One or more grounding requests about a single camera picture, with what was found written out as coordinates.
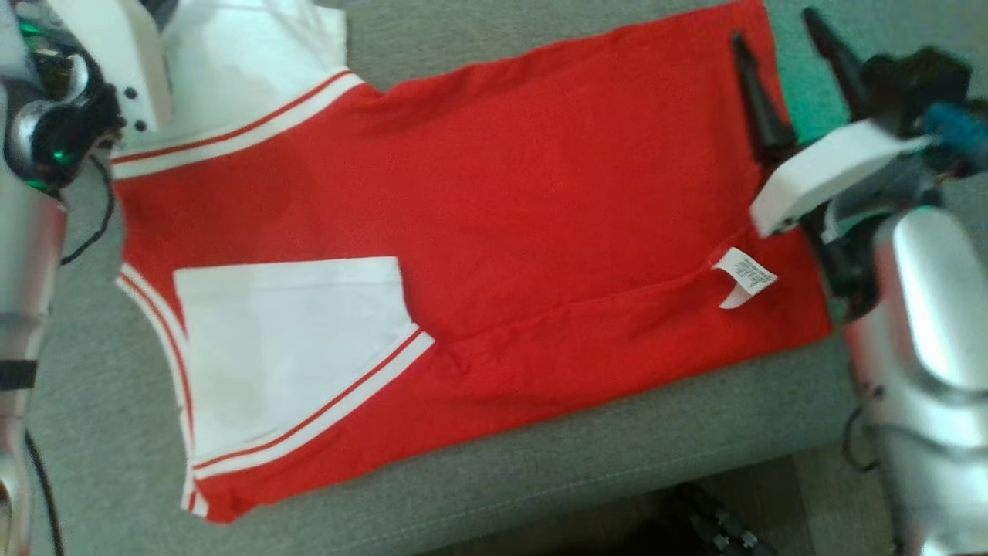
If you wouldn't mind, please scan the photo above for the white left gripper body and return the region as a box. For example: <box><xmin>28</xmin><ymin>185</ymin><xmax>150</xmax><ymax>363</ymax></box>
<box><xmin>46</xmin><ymin>0</ymin><xmax>175</xmax><ymax>135</ymax></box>

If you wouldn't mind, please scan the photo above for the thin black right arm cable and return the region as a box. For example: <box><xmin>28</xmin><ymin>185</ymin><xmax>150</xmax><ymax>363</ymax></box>
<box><xmin>840</xmin><ymin>408</ymin><xmax>878</xmax><ymax>473</ymax></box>

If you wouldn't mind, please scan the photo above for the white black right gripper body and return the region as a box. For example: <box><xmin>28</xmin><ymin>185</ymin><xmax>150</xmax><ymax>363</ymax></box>
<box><xmin>747</xmin><ymin>46</ymin><xmax>975</xmax><ymax>238</ymax></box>

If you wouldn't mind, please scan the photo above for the red jersey with lettering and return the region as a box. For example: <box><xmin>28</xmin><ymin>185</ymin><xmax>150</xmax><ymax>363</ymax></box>
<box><xmin>110</xmin><ymin>0</ymin><xmax>834</xmax><ymax>524</ymax></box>

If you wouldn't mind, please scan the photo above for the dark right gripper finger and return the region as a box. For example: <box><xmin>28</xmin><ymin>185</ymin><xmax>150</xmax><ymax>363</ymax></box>
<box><xmin>801</xmin><ymin>8</ymin><xmax>878</xmax><ymax>122</ymax></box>
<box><xmin>730</xmin><ymin>31</ymin><xmax>797</xmax><ymax>164</ymax></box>

